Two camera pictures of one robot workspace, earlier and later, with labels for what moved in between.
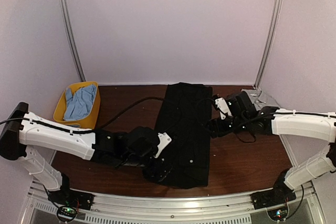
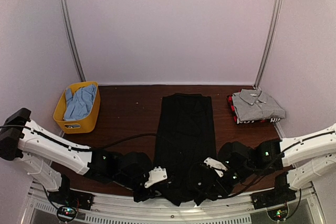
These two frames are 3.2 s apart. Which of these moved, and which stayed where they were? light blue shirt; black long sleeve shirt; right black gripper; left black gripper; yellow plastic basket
Moved: left black gripper; right black gripper; black long sleeve shirt
Stayed: light blue shirt; yellow plastic basket
